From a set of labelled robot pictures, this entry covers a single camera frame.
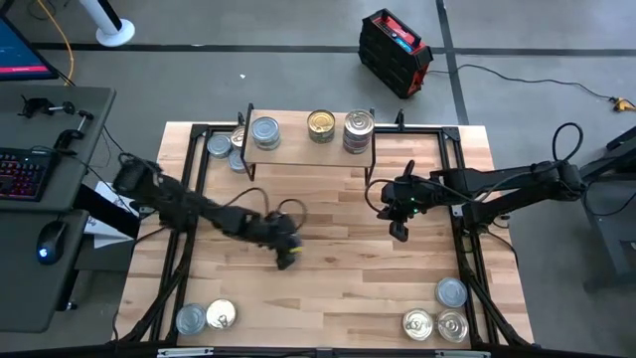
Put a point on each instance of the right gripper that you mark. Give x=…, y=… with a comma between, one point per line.
x=405, y=196

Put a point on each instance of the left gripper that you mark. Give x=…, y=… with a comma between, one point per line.
x=283, y=233

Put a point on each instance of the gold green label can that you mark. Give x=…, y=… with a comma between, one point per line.
x=321, y=122
x=321, y=140

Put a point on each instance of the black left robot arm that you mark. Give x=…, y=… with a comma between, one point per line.
x=189, y=204

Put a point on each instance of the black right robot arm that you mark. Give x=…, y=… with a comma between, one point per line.
x=497, y=180

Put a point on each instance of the wooden shelf black legs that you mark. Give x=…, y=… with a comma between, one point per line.
x=298, y=149

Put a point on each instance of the pale gold lid can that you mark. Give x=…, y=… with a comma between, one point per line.
x=417, y=324
x=452, y=325

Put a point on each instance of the red black tool case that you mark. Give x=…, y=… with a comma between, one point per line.
x=392, y=64

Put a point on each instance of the black floor tape strip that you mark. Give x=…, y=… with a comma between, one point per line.
x=449, y=59
x=199, y=48

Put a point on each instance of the black flat plate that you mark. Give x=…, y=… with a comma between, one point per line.
x=109, y=214

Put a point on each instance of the white paper sheets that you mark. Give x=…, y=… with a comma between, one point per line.
x=104, y=238

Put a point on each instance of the dark grey side table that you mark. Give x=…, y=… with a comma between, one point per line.
x=608, y=233

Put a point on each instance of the black computer mouse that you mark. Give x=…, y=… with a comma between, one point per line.
x=52, y=238

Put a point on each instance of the black desk clamp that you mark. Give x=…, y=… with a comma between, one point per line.
x=45, y=107
x=73, y=133

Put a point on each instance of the yellow power plug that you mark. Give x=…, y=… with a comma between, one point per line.
x=621, y=104

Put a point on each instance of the dark grey desk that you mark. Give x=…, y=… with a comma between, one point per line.
x=30, y=288

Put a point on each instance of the white round floor stand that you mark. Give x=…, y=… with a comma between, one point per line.
x=115, y=34

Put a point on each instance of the backlit keyboard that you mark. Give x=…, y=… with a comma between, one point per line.
x=20, y=174

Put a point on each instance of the computer monitor blue screen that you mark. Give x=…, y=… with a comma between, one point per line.
x=20, y=50

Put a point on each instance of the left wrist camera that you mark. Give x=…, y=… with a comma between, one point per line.
x=285, y=259

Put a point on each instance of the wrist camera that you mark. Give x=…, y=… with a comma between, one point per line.
x=399, y=232
x=285, y=259

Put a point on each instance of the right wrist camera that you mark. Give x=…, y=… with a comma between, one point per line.
x=399, y=232

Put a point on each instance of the black table frame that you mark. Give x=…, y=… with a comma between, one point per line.
x=449, y=132

